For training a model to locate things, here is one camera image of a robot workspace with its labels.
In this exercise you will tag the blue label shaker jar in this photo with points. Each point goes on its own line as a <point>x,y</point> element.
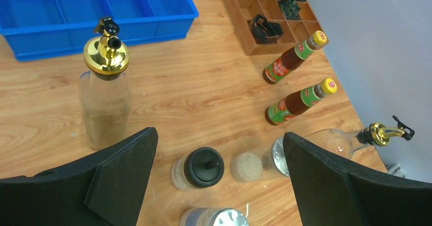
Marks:
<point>213,217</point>

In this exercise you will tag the blue plastic divided bin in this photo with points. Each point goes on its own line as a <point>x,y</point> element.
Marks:
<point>42,29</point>

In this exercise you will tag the sauce bottle yellow cap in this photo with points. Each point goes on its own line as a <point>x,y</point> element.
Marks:
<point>294,57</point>
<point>299,102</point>

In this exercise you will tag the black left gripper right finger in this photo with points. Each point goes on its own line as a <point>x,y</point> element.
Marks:
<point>332,190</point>

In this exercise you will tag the sauce bottle yellow cap near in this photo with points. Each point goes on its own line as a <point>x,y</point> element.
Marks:
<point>299,102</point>

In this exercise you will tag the silver lid powder jar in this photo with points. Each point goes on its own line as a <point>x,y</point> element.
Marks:
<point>260,164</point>

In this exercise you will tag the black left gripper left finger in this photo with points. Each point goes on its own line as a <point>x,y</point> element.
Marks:
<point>103,188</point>

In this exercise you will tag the sauce bottle yellow cap far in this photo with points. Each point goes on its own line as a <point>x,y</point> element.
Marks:
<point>294,57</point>

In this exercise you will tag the black lid seasoning jar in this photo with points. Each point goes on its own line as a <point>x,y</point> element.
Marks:
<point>202,168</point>

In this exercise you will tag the glass oil bottle gold spout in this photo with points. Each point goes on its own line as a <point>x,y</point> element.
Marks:
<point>104,90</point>

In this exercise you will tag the wooden compartment tray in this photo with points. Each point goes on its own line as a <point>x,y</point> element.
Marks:
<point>241,13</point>

